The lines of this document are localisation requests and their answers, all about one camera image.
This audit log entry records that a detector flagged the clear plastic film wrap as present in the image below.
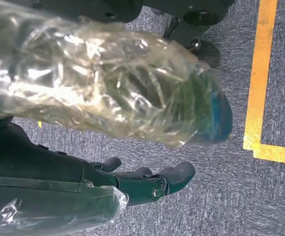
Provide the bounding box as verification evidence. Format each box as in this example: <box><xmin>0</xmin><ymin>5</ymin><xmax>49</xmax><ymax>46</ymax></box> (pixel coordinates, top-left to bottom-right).
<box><xmin>0</xmin><ymin>0</ymin><xmax>234</xmax><ymax>149</ymax></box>

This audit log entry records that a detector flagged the yellow tape rectangle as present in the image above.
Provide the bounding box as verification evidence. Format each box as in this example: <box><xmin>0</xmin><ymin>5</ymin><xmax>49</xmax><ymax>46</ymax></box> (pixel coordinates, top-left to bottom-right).
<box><xmin>243</xmin><ymin>0</ymin><xmax>285</xmax><ymax>167</ymax></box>

